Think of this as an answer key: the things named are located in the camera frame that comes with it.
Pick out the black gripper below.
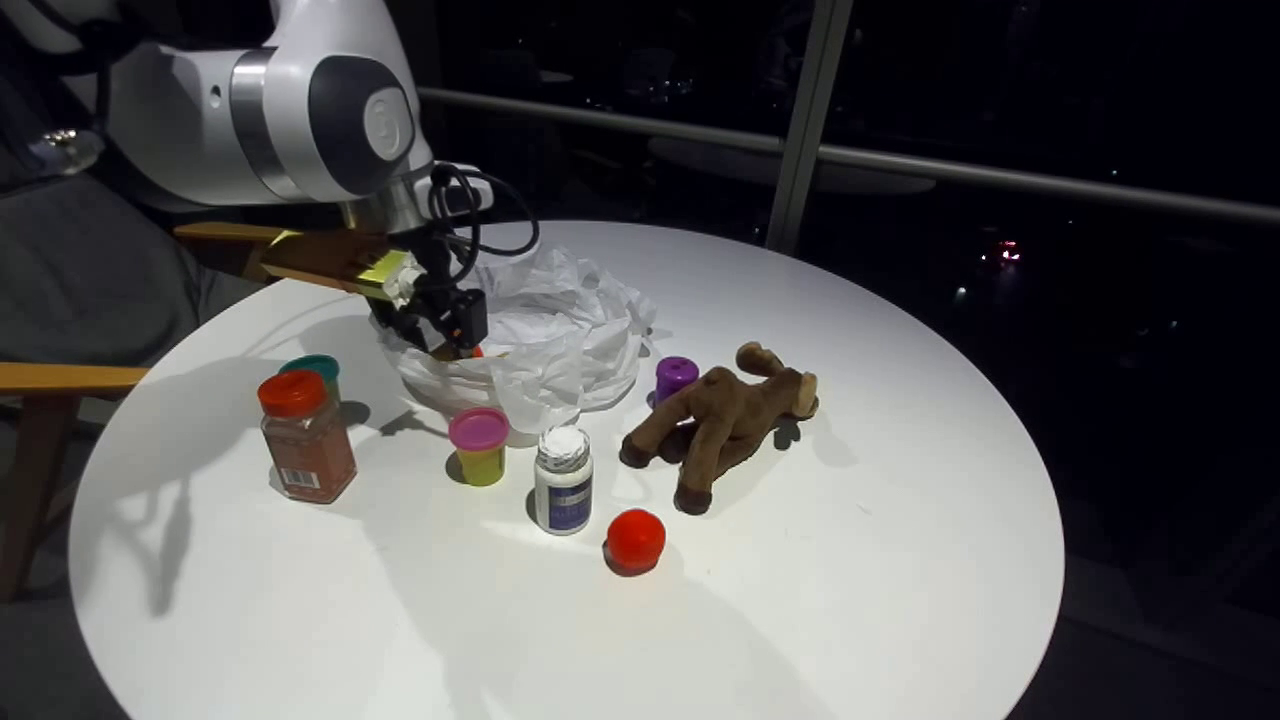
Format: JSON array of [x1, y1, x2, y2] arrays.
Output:
[[367, 272, 493, 365]]

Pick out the yellow tub pink lid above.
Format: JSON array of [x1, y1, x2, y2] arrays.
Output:
[[445, 403, 517, 489]]

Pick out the yellow tub teal lid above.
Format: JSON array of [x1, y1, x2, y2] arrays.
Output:
[[278, 350, 344, 389]]

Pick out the spice jar red lid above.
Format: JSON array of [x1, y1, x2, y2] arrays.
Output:
[[256, 369, 360, 509]]

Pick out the yellow tub purple lid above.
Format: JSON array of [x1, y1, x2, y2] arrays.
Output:
[[653, 350, 706, 407]]

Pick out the small red lid tub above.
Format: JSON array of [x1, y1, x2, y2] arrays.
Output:
[[604, 504, 671, 581]]

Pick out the brown plush moose toy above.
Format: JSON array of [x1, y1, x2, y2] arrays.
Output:
[[618, 336, 826, 514]]

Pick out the white plastic bag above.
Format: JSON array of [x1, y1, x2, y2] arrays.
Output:
[[378, 242, 662, 443]]

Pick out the grey chair wooden armrests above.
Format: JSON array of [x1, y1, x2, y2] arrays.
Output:
[[0, 76, 393, 602]]

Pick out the metal handrail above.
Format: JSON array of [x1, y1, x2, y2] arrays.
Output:
[[411, 84, 1280, 229]]

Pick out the yellow-green wrist camera box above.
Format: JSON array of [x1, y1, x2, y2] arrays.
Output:
[[355, 242, 429, 305]]

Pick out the robot cable with connector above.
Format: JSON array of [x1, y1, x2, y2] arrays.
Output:
[[423, 154, 544, 291]]

